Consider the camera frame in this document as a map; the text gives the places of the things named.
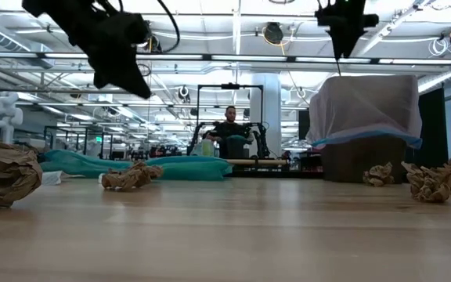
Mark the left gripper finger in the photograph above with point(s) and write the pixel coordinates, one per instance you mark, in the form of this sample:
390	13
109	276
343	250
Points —
99	70
127	74

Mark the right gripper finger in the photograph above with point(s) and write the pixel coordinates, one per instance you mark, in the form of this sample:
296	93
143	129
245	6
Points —
350	37
338	39

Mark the pink translucent plastic bag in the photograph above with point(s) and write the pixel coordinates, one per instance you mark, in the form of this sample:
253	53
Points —
366	105

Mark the teal plastic trash bag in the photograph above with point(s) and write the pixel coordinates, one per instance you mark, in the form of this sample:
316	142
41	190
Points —
194	168

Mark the white paper scrap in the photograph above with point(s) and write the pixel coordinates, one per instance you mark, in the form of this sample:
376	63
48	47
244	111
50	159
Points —
51	178

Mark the dark brown trash bin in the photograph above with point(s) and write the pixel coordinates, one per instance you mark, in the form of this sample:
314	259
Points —
351	164

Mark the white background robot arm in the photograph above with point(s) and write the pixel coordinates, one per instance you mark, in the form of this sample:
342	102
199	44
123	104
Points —
4	113

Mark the black cabinet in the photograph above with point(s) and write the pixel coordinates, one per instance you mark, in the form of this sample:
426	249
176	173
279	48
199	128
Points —
304	123

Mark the long ceiling light strip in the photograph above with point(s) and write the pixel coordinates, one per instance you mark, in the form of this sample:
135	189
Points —
249	58

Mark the black background robot station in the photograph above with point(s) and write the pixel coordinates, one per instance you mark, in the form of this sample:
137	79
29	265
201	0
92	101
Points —
230	86

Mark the white building column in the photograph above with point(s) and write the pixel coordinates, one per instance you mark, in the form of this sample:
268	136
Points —
270	117

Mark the person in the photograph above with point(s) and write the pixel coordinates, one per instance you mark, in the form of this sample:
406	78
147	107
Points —
229	129

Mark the black room partition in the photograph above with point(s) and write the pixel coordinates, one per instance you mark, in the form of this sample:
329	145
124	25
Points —
433	129

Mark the black aluminium table frame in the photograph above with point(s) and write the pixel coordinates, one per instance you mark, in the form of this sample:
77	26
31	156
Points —
272	173

